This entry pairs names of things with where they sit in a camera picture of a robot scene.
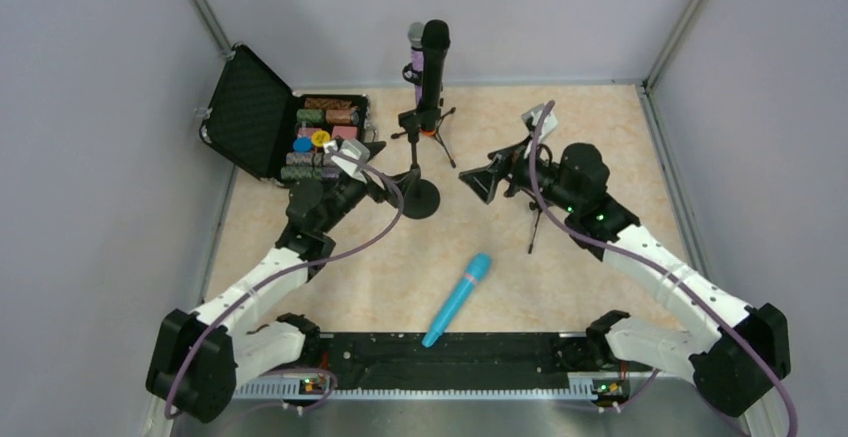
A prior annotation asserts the round base clip stand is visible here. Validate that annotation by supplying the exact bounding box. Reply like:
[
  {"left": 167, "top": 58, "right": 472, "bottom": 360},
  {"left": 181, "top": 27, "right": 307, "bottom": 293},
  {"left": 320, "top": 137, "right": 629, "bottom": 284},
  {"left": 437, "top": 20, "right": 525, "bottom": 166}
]
[{"left": 393, "top": 109, "right": 440, "bottom": 220}]

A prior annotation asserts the small black tripod stand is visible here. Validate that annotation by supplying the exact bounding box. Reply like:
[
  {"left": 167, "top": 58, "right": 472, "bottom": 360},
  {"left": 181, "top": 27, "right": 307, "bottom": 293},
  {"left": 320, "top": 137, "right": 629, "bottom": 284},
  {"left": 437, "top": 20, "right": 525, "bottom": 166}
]
[{"left": 527, "top": 191, "right": 543, "bottom": 255}]

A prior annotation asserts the turquoise toy microphone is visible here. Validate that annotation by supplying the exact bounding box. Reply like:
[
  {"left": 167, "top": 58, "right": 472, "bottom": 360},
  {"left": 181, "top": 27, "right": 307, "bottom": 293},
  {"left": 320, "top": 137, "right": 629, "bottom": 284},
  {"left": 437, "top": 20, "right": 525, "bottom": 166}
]
[{"left": 421, "top": 253, "right": 492, "bottom": 348}]

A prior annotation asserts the purple glitter microphone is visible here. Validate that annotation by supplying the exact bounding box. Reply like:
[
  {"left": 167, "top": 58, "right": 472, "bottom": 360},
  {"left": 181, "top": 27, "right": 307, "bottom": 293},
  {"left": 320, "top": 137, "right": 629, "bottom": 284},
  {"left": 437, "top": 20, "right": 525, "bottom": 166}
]
[{"left": 403, "top": 22, "right": 425, "bottom": 105}]

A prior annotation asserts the black orange-tipped microphone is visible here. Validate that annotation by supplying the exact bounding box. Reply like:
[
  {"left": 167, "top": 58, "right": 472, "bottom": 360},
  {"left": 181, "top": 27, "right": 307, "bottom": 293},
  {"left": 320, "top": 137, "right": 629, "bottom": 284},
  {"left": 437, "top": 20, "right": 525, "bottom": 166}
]
[{"left": 417, "top": 19, "right": 450, "bottom": 134}]

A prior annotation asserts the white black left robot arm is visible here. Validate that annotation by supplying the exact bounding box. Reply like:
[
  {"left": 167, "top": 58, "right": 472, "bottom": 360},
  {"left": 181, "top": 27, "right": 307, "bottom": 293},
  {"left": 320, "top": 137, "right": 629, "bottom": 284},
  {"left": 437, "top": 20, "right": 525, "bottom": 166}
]
[{"left": 145, "top": 139, "right": 405, "bottom": 423}]

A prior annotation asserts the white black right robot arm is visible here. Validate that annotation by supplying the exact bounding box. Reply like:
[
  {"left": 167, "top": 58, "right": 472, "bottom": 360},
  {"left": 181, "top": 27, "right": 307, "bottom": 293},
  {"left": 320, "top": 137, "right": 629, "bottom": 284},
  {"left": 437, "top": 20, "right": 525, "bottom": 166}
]
[{"left": 459, "top": 104, "right": 798, "bottom": 429}]

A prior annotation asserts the red playing card deck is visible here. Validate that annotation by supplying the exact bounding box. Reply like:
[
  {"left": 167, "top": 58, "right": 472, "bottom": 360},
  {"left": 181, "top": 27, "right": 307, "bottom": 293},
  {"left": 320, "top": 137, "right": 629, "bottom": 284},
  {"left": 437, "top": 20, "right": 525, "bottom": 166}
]
[{"left": 331, "top": 125, "right": 359, "bottom": 140}]

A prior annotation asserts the purple black poker chip row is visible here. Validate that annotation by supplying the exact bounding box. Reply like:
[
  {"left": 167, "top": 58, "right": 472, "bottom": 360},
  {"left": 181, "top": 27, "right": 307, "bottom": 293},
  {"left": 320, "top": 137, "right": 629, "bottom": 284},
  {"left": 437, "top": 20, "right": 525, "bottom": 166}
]
[{"left": 279, "top": 152, "right": 342, "bottom": 181}]

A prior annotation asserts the yellow big blind button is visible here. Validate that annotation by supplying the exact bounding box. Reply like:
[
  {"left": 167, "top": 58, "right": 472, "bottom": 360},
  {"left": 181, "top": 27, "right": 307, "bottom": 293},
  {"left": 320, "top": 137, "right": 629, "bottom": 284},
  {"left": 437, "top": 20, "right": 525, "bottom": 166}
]
[{"left": 310, "top": 130, "right": 332, "bottom": 148}]

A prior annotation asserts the blue round button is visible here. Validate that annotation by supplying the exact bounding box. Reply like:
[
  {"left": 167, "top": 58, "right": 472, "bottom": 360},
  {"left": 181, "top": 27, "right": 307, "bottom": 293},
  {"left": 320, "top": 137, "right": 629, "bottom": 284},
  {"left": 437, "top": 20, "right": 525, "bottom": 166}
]
[{"left": 292, "top": 137, "right": 313, "bottom": 153}]

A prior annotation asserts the green poker chip row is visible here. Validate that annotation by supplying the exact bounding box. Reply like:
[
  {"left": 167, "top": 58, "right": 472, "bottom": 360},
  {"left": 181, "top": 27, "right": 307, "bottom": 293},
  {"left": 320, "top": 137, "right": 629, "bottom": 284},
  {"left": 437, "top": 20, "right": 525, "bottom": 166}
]
[{"left": 295, "top": 109, "right": 359, "bottom": 126}]

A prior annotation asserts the orange brown poker chip row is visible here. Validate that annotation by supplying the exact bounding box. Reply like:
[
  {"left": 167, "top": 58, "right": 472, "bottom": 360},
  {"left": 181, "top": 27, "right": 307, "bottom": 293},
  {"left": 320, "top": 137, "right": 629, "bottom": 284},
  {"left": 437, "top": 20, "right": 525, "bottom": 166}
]
[{"left": 304, "top": 96, "right": 356, "bottom": 110}]

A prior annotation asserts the black poker chip case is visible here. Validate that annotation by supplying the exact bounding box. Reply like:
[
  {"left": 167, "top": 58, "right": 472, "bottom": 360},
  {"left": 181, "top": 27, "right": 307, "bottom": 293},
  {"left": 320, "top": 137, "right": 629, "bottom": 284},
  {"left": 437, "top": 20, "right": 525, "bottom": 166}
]
[{"left": 199, "top": 43, "right": 377, "bottom": 187}]

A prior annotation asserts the shock mount tripod stand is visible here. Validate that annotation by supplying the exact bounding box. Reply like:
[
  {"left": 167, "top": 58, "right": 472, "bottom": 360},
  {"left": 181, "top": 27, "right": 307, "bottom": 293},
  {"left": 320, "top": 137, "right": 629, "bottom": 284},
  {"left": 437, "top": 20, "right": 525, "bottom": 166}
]
[{"left": 389, "top": 62, "right": 460, "bottom": 169}]

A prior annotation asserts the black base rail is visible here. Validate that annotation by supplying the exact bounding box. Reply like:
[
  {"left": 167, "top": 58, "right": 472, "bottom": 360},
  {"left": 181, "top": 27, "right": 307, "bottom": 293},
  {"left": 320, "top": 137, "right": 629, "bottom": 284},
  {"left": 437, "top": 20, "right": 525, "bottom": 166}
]
[{"left": 316, "top": 332, "right": 646, "bottom": 391}]

